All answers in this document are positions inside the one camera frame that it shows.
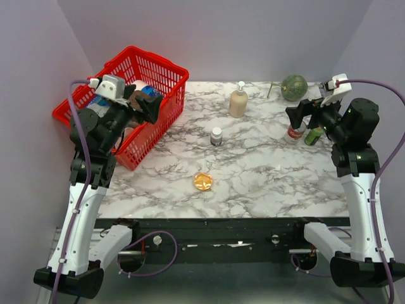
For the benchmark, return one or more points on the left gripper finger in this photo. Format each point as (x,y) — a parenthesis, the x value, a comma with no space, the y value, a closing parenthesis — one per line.
(150,106)
(128,91)

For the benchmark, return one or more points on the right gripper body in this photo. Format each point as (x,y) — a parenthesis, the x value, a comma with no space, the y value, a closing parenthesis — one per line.
(326,117)

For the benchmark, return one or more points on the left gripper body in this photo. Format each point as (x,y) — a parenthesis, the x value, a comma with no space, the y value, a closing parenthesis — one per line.
(119,116)

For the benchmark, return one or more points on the small pill bottle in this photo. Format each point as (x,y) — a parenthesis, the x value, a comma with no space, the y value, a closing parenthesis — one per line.
(216,136)

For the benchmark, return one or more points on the orange pill dish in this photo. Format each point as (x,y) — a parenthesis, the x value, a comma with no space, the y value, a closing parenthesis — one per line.
(203,181)

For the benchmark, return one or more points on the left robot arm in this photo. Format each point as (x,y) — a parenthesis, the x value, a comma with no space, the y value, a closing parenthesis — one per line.
(74,269)

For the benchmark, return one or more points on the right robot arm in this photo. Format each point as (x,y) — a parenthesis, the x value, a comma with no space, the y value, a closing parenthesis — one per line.
(368,261)

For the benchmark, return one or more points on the brown round cork block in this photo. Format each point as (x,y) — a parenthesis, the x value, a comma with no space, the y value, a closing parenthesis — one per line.
(137,100)

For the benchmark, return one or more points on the red plastic shopping basket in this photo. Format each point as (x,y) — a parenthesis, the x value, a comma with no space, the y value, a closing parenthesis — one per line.
(168,78)

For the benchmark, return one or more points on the white blue tissue roll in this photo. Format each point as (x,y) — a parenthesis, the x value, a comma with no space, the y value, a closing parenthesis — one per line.
(146,88)

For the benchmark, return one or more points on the silver cartoon snack bag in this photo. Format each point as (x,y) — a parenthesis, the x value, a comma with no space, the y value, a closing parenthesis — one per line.
(100,110)

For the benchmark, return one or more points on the green cylinder bottle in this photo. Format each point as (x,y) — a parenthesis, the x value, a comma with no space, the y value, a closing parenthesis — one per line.
(313,136)

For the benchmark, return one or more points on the green melon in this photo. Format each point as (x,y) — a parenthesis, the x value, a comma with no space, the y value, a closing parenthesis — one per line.
(294,87)

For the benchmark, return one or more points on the blue white packet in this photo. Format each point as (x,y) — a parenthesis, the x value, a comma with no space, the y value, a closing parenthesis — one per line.
(98,101)

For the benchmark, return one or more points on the beige soap pump bottle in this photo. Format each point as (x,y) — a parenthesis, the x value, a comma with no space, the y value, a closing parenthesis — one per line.
(238,101)

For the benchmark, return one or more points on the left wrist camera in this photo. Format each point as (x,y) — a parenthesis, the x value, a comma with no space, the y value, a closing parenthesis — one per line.
(108,86)

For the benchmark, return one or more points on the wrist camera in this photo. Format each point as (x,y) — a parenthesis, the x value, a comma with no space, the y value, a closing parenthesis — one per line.
(108,86)
(332,91)

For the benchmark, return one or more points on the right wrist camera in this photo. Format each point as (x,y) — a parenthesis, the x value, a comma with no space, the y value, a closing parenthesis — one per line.
(332,91)

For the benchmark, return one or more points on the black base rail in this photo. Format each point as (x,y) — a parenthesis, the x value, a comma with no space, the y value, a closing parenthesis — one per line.
(228,240)

